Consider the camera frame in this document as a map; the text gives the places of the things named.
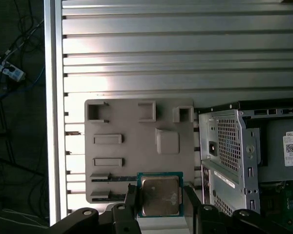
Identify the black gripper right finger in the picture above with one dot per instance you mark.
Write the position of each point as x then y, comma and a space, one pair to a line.
193, 214

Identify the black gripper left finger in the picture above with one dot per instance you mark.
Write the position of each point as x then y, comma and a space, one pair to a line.
130, 207

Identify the silver green CPU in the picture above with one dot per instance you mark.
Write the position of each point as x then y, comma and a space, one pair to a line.
160, 195

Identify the black PC case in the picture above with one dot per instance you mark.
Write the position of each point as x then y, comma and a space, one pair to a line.
234, 175

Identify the grey parts rack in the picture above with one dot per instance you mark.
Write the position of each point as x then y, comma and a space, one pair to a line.
136, 146

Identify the white power strip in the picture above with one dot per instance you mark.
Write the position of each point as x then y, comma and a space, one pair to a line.
11, 70

